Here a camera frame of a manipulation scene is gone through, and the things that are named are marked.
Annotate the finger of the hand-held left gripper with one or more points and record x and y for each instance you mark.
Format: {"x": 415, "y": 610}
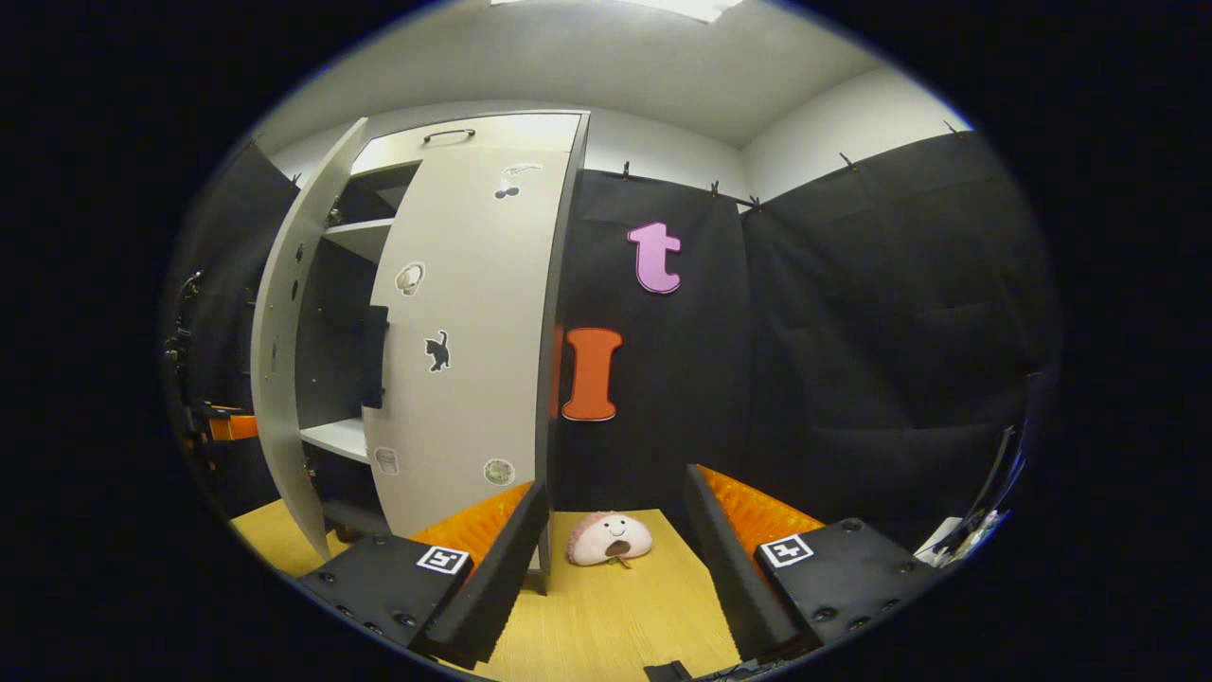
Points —
{"x": 235, "y": 426}

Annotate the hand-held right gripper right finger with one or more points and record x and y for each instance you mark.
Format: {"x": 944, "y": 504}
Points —
{"x": 734, "y": 578}

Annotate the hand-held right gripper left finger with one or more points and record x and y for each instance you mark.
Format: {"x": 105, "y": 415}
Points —
{"x": 497, "y": 578}

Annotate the cabinet door with cat sticker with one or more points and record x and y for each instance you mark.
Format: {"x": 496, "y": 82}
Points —
{"x": 473, "y": 284}

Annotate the cabinet door with phone sticker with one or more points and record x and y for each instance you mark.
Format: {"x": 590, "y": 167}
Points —
{"x": 284, "y": 379}

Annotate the pink plush toy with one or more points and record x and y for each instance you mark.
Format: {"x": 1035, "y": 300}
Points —
{"x": 606, "y": 538}

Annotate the black backdrop cloth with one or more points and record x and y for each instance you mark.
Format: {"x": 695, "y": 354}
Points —
{"x": 852, "y": 332}

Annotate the white cabinet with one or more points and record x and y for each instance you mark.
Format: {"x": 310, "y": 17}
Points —
{"x": 511, "y": 128}

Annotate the wide ceiling light panel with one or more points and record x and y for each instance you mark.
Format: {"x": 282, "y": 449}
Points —
{"x": 682, "y": 8}

